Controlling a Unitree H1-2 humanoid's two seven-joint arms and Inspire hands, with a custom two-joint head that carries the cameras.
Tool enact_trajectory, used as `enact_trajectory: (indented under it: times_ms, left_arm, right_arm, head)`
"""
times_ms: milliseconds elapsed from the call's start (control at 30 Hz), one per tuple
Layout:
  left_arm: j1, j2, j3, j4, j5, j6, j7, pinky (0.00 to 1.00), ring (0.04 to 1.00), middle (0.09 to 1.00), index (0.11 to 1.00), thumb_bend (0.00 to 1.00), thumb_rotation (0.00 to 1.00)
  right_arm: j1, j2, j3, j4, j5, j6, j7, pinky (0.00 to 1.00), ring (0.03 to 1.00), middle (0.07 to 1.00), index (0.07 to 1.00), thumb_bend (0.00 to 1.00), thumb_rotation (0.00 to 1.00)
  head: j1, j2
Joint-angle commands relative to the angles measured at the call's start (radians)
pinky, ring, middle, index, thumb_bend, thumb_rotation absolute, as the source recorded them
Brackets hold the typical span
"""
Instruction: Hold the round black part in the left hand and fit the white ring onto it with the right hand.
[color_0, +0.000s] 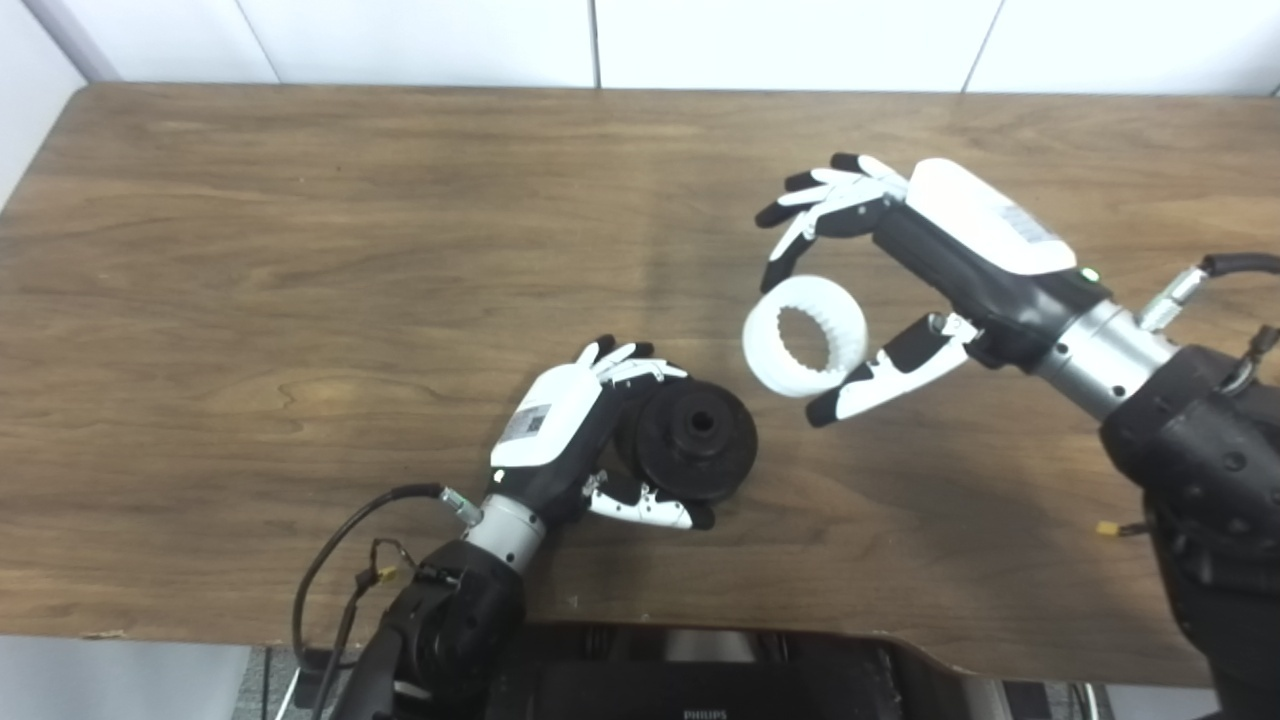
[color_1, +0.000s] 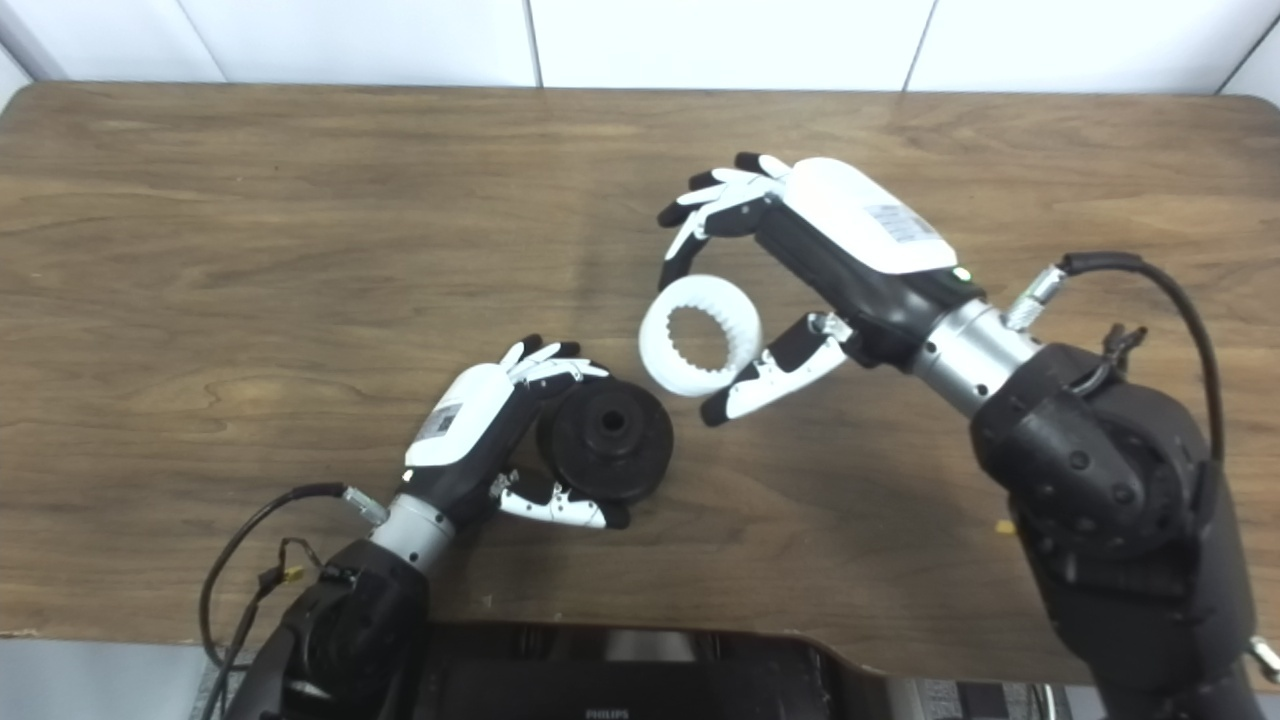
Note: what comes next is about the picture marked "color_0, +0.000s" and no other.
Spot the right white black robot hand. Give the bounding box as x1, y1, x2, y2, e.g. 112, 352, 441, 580
755, 152, 1181, 429

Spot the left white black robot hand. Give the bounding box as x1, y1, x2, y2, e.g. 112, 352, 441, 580
462, 335, 717, 576

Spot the round black plastic part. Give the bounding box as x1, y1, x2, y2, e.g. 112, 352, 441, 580
612, 380, 759, 504

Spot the white plastic ring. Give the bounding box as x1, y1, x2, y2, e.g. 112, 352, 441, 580
742, 275, 869, 398

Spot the black Philips monitor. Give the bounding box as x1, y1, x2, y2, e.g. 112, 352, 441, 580
480, 622, 1011, 720

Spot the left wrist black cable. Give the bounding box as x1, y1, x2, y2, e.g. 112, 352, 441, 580
292, 483, 483, 661

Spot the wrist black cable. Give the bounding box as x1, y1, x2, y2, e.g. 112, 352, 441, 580
292, 483, 483, 661
1140, 252, 1280, 331

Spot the thin left arm wire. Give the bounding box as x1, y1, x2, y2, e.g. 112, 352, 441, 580
310, 538, 441, 720

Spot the thin arm wire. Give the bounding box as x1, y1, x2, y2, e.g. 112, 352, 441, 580
310, 538, 441, 720
1225, 325, 1280, 396

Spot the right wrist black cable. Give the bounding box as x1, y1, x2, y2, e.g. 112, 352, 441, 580
1140, 252, 1280, 331

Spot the thin right arm wire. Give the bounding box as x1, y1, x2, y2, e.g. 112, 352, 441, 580
1225, 325, 1280, 396

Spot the grey wall corner post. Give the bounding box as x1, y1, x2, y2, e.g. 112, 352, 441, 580
20, 0, 121, 83

